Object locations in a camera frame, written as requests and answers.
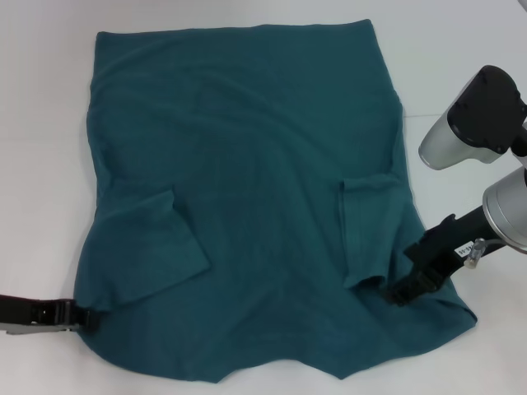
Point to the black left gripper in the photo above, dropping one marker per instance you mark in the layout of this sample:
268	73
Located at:
33	314

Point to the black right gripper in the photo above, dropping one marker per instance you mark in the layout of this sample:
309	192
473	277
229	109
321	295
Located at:
449	247

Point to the blue shirt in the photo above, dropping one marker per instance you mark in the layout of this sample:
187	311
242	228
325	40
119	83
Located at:
247	164

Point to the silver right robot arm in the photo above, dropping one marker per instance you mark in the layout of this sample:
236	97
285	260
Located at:
508	210

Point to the silver right elbow connector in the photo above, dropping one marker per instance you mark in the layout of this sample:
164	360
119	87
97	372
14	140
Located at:
474	253

